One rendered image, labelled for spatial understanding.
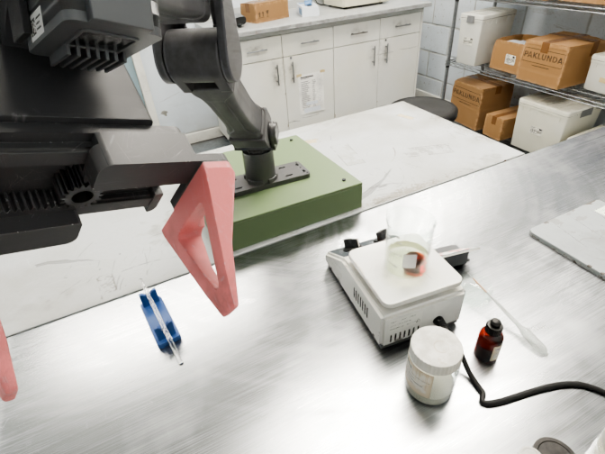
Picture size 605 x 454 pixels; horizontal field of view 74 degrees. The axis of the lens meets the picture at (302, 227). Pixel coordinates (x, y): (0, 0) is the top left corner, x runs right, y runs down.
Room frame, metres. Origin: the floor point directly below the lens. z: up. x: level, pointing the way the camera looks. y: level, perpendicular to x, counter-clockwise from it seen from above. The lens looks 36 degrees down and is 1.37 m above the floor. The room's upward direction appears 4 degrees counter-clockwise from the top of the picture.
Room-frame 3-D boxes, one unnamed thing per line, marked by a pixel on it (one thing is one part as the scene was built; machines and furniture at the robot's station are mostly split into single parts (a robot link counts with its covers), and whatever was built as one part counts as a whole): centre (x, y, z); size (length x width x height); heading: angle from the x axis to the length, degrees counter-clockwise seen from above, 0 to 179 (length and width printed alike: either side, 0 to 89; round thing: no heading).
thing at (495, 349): (0.32, -0.23, 0.94); 0.03 x 0.03 x 0.07
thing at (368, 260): (0.42, -0.14, 0.98); 0.12 x 0.12 x 0.01; 17
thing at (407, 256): (0.41, -0.14, 1.03); 0.07 x 0.06 x 0.08; 32
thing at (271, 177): (0.74, 0.08, 1.00); 0.20 x 0.07 x 0.08; 112
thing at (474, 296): (0.43, -0.26, 0.91); 0.06 x 0.06 x 0.02
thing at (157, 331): (0.42, 0.23, 0.92); 0.10 x 0.03 x 0.04; 31
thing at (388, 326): (0.44, -0.13, 0.94); 0.22 x 0.13 x 0.08; 17
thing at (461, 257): (0.51, -0.24, 0.92); 0.09 x 0.06 x 0.04; 103
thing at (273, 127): (0.73, 0.08, 1.06); 0.09 x 0.06 x 0.06; 81
